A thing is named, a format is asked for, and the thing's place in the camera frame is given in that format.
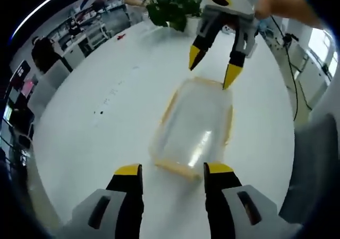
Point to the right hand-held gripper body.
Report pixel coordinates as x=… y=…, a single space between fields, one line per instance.
x=229 y=0

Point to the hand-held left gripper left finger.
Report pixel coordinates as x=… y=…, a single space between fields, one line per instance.
x=117 y=201

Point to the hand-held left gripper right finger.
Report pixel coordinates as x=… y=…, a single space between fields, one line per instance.
x=228 y=199

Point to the clear plastic food container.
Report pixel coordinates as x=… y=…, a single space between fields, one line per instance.
x=194 y=128

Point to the person's right hand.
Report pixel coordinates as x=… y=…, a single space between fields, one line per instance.
x=263 y=6

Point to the green potted plant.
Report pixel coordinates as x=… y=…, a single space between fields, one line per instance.
x=174 y=6

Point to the small red object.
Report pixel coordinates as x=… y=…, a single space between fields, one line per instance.
x=120 y=37

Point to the grey chair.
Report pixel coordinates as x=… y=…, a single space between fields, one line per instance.
x=308 y=167

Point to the white shelving unit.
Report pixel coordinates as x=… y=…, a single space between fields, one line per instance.
x=93 y=32

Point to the computer monitor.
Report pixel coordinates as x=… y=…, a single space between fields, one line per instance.
x=24 y=86

